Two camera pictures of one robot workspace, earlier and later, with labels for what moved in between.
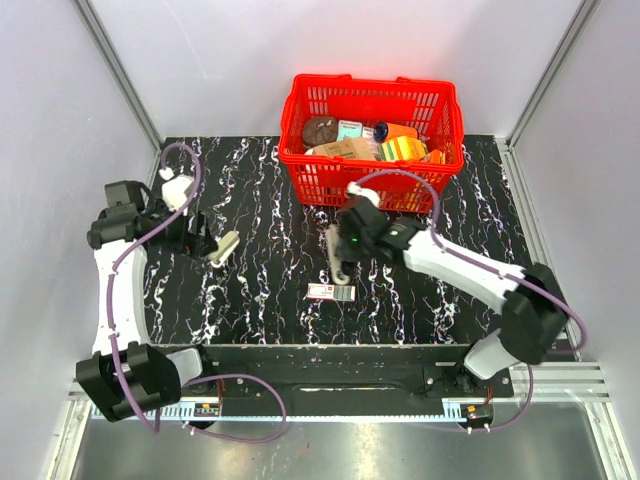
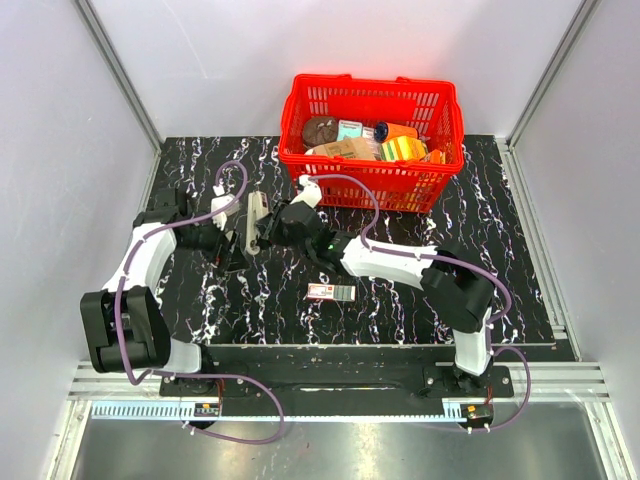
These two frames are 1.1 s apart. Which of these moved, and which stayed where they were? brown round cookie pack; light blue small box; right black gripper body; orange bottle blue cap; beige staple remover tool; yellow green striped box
Moved: right black gripper body; beige staple remover tool
Stayed: light blue small box; orange bottle blue cap; brown round cookie pack; yellow green striped box
